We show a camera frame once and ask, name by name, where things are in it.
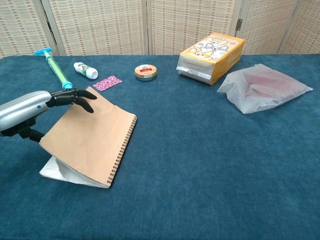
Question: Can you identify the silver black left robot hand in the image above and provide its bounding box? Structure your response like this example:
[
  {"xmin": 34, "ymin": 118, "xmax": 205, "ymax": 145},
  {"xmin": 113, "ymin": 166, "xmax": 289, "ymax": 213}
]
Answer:
[{"xmin": 0, "ymin": 87, "xmax": 98, "ymax": 143}]

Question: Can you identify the brown spiral notebook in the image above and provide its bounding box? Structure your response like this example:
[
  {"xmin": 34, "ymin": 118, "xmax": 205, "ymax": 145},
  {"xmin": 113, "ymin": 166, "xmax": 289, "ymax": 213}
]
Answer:
[{"xmin": 39, "ymin": 85, "xmax": 138, "ymax": 189}]

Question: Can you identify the blue green hand pump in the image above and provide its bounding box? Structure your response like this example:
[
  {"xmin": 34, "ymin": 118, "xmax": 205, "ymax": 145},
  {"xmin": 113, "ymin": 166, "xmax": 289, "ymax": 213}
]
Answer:
[{"xmin": 34, "ymin": 47, "xmax": 74, "ymax": 90}]

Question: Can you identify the small white bottle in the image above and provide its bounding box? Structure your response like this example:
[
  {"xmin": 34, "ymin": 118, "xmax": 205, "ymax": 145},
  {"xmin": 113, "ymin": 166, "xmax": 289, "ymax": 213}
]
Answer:
[{"xmin": 73, "ymin": 61, "xmax": 99, "ymax": 80}]

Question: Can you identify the pink patterned card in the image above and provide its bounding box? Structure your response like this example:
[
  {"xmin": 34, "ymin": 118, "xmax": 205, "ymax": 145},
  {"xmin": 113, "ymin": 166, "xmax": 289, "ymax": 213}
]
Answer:
[{"xmin": 92, "ymin": 75, "xmax": 124, "ymax": 92}]

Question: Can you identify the round metal tin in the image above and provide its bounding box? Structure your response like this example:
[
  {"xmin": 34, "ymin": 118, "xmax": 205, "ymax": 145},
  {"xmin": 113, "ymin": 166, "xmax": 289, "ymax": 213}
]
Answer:
[{"xmin": 134, "ymin": 64, "xmax": 158, "ymax": 82}]

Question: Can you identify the woven folding screen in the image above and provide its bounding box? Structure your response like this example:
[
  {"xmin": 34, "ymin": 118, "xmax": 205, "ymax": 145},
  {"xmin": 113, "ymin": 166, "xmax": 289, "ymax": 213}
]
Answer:
[{"xmin": 0, "ymin": 0, "xmax": 320, "ymax": 60}]

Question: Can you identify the blue table cloth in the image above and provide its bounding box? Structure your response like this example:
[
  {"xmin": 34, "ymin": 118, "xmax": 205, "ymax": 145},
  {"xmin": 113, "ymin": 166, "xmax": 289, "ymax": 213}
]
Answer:
[{"xmin": 0, "ymin": 53, "xmax": 320, "ymax": 240}]

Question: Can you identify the yellow cartoon tissue pack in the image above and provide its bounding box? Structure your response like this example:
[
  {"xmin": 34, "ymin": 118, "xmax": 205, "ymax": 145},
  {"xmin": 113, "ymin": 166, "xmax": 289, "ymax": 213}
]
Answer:
[{"xmin": 175, "ymin": 32, "xmax": 246, "ymax": 86}]

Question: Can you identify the translucent white plastic bag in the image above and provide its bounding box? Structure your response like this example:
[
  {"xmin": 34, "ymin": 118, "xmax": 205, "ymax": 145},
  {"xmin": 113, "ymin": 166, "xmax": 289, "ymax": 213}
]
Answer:
[{"xmin": 216, "ymin": 63, "xmax": 314, "ymax": 115}]

